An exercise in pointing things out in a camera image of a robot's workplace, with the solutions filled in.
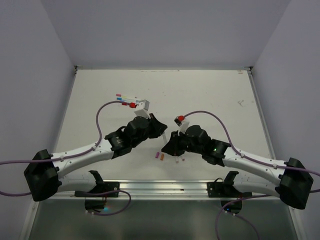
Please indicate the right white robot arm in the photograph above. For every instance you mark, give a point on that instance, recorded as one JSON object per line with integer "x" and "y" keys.
{"x": 287, "y": 180}

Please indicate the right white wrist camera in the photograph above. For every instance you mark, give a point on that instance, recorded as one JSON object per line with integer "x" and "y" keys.
{"x": 182, "y": 124}

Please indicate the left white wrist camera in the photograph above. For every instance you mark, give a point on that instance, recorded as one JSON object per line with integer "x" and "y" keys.
{"x": 142, "y": 109}

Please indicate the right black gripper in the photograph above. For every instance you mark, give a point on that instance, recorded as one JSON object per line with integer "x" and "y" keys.
{"x": 172, "y": 146}

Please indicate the pink capped white pen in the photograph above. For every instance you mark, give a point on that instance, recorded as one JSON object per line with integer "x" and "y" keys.
{"x": 125, "y": 96}

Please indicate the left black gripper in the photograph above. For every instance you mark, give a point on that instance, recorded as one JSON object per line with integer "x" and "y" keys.
{"x": 158, "y": 128}

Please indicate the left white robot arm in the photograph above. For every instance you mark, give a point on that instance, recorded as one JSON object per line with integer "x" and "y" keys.
{"x": 51, "y": 173}

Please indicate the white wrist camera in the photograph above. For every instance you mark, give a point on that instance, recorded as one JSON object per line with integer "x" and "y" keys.
{"x": 182, "y": 124}
{"x": 142, "y": 109}

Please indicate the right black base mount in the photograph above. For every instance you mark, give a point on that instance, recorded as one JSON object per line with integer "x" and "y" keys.
{"x": 223, "y": 188}

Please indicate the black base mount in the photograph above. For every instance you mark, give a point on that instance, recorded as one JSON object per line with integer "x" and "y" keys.
{"x": 100, "y": 192}
{"x": 223, "y": 188}

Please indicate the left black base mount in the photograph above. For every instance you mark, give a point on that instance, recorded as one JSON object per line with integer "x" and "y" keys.
{"x": 100, "y": 192}

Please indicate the aluminium mounting rail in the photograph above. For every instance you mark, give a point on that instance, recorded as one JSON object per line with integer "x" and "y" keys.
{"x": 152, "y": 189}

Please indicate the blue capped white pen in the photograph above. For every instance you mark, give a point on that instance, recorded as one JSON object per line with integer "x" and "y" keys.
{"x": 128, "y": 100}

